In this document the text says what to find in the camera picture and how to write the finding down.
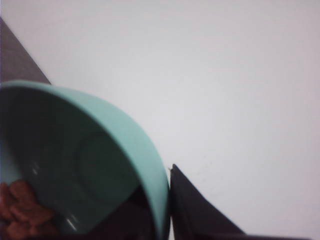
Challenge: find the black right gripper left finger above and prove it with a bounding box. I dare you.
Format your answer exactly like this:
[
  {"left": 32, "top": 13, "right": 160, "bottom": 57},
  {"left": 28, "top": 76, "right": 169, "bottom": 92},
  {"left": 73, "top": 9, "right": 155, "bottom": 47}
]
[{"left": 84, "top": 187, "right": 161, "bottom": 240}]

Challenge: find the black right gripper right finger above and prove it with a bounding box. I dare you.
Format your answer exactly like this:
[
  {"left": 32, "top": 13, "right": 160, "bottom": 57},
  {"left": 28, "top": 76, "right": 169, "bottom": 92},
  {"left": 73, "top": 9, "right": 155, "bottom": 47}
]
[{"left": 169, "top": 163, "right": 251, "bottom": 240}]

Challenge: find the brown beef cubes pile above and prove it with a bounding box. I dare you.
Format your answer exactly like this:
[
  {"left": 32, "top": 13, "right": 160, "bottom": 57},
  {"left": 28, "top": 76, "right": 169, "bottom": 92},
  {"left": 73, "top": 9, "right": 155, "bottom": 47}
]
[{"left": 0, "top": 179, "right": 59, "bottom": 240}]

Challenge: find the mint green bowl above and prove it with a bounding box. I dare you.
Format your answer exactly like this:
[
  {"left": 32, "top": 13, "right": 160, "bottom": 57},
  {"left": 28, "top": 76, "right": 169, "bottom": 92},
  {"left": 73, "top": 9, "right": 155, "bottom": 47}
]
[{"left": 0, "top": 80, "right": 170, "bottom": 240}]

